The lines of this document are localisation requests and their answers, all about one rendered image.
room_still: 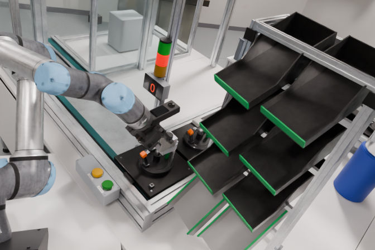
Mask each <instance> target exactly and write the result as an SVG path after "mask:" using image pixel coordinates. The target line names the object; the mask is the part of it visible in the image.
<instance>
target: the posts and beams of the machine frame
mask: <svg viewBox="0 0 375 250"><path fill-rule="evenodd" d="M236 2H237V0H227V3H226V6H225V10H224V13H223V17H222V21H221V23H220V27H219V31H218V34H217V38H216V41H215V44H214V48H213V52H212V55H211V58H210V61H209V66H211V67H213V68H214V67H216V66H217V64H218V60H219V57H220V53H221V51H222V47H223V44H224V40H225V37H226V35H227V31H228V28H229V24H230V21H231V18H232V15H233V11H234V8H235V4H236Z"/></svg>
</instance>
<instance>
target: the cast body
mask: <svg viewBox="0 0 375 250"><path fill-rule="evenodd" d="M166 133H167V134H168V135H169V136H170V137H171V138H172V139H173V140H174V141H175V146H174V147H173V146H171V147H169V148H168V149H166V150H165V151H164V152H160V151H159V149H160V147H161V144H160V142H159V143H158V144H157V145H156V150H158V152H159V153H160V154H162V155H165V154H167V153H170V152H172V151H174V150H176V148H177V144H178V140H177V139H178V138H177V137H176V136H175V135H174V134H173V133H172V132H171V131H170V132H166Z"/></svg>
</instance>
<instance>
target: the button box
mask: <svg viewBox="0 0 375 250"><path fill-rule="evenodd" d="M95 168H100V169H102V170H103V174H102V176H101V177H94V176H93V175H92V170H93V169H95ZM75 170H76V171H77V173H78V174H79V175H80V177H81V178H82V179H83V180H84V182H85V183H86V184H87V186H88V187H89V189H90V190H91V191H92V192H93V194H94V195H95V196H96V198H97V199H98V200H99V201H100V203H101V204H102V205H103V206H105V205H107V204H109V203H111V202H113V201H114V200H116V199H118V198H119V193H120V187H119V186H118V185H117V183H116V182H115V181H114V180H113V179H112V178H111V176H110V175H109V174H108V173H107V172H106V170H105V169H104V168H103V167H102V165H101V164H100V163H99V162H98V161H97V160H96V158H95V157H94V156H93V155H92V154H89V155H87V156H84V157H82V158H80V159H77V160H76V161H75ZM105 180H110V181H112V182H113V187H112V188H111V189H110V190H105V189H103V188H102V182H103V181H105Z"/></svg>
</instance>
